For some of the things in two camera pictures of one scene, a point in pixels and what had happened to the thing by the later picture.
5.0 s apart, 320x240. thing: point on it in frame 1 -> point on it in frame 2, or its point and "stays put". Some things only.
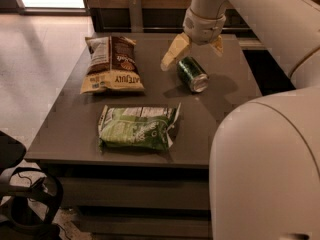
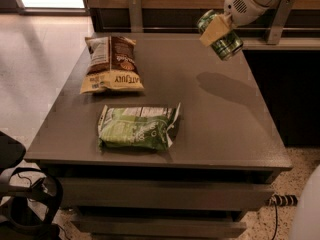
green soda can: [192, 74] -> [227, 46]
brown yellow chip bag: [112, 65] stays put
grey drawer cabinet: [131, 142] stays put
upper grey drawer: [135, 191] stays put
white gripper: [203, 30] -> [240, 8]
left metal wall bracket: [135, 14] stays put
